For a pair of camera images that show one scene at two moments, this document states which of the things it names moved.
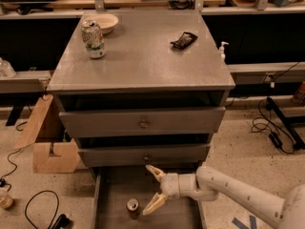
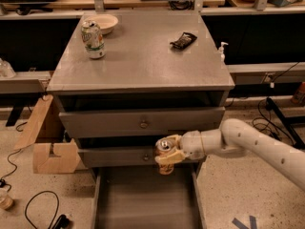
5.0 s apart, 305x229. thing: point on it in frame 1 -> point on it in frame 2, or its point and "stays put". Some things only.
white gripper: x=171 y=185 -> x=191 y=146
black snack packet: x=185 y=40 stays put
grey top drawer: x=143 y=122 stays put
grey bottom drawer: x=121 y=194 stays put
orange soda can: x=132 y=207 -> x=163 y=146
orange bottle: x=299 y=95 stays put
